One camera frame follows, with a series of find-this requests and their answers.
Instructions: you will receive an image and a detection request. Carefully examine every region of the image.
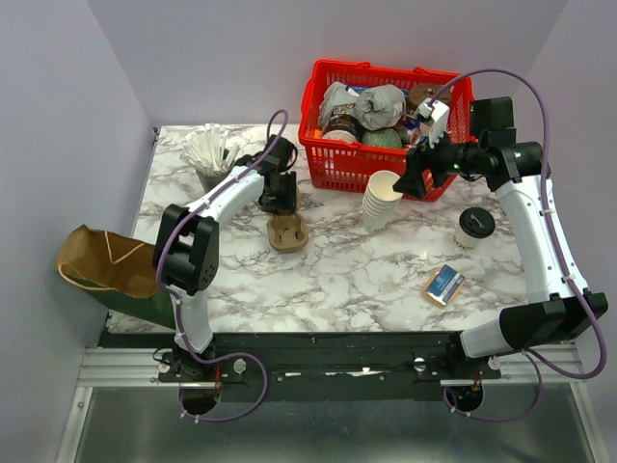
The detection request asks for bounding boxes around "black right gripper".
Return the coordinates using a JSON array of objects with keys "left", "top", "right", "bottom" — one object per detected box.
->
[{"left": 391, "top": 121, "right": 485, "bottom": 199}]

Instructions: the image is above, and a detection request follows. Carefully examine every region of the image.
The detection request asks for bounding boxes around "brown cardboard cup carrier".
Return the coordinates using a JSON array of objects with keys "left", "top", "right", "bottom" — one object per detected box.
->
[{"left": 266, "top": 191, "right": 309, "bottom": 254}]

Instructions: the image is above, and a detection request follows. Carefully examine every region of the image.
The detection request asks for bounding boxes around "black plastic cup lid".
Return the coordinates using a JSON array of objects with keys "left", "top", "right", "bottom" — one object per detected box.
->
[{"left": 459, "top": 207, "right": 496, "bottom": 239}]

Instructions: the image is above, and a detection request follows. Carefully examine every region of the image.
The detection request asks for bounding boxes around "white paper cup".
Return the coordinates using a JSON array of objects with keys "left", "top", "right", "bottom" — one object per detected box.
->
[{"left": 453, "top": 227, "right": 482, "bottom": 251}]

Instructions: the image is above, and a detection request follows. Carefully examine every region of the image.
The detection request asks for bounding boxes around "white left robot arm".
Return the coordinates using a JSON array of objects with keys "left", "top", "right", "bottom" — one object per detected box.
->
[{"left": 153, "top": 135, "right": 298, "bottom": 381}]

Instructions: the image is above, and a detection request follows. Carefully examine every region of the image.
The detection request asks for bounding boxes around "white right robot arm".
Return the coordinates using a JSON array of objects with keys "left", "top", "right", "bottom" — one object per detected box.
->
[{"left": 393, "top": 97, "right": 608, "bottom": 378}]

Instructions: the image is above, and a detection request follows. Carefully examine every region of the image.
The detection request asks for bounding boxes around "stack of paper cups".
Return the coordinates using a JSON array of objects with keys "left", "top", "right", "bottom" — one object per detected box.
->
[{"left": 362, "top": 170, "right": 403, "bottom": 232}]

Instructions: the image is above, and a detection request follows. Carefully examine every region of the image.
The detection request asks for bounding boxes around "green netted melon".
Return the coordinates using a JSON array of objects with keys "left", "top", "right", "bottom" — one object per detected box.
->
[{"left": 362, "top": 128, "right": 402, "bottom": 150}]

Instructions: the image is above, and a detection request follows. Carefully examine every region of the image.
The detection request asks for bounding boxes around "red plastic shopping basket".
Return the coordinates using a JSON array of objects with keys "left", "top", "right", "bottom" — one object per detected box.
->
[{"left": 298, "top": 60, "right": 457, "bottom": 193}]

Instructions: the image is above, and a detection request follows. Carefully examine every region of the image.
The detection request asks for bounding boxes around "grey plastic mailer bag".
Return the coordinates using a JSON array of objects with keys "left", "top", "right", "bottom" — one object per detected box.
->
[{"left": 317, "top": 81, "right": 407, "bottom": 130}]

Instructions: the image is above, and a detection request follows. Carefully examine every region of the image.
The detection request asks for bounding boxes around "brown lidded round box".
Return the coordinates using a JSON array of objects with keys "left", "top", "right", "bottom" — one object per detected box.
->
[{"left": 406, "top": 83, "right": 452, "bottom": 121}]

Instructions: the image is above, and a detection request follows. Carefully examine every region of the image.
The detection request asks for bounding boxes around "black labelled tub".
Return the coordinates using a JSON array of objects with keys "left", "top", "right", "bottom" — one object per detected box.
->
[{"left": 322, "top": 104, "right": 362, "bottom": 144}]

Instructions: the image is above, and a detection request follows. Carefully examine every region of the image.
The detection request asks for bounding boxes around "blue orange card box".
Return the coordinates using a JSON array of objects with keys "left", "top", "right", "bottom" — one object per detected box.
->
[{"left": 422, "top": 264, "right": 466, "bottom": 307}]

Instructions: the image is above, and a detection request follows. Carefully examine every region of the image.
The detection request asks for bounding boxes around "brown green paper bag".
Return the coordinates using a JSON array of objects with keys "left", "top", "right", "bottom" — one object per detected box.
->
[{"left": 54, "top": 225, "right": 175, "bottom": 329}]

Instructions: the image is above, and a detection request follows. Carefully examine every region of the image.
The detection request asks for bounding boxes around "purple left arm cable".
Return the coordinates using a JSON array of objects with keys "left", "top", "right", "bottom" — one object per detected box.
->
[{"left": 156, "top": 109, "right": 290, "bottom": 424}]

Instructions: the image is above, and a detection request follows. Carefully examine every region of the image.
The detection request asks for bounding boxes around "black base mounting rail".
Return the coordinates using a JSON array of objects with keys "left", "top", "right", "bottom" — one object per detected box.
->
[{"left": 158, "top": 332, "right": 501, "bottom": 402}]

